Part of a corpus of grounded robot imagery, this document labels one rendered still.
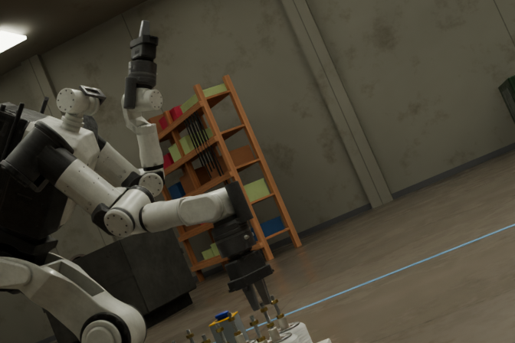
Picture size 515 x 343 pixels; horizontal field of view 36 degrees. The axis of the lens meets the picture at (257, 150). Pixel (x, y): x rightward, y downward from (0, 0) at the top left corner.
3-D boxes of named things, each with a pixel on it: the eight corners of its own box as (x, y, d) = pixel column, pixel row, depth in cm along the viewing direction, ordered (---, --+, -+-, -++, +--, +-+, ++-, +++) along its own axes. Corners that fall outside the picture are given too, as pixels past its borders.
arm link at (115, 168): (144, 212, 248) (90, 165, 241) (135, 205, 260) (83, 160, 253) (168, 184, 250) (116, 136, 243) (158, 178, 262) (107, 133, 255)
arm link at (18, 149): (46, 192, 195) (1, 157, 195) (49, 197, 204) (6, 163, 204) (77, 155, 198) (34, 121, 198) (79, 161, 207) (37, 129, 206)
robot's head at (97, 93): (60, 102, 222) (77, 81, 220) (81, 106, 229) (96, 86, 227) (73, 117, 219) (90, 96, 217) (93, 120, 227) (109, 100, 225)
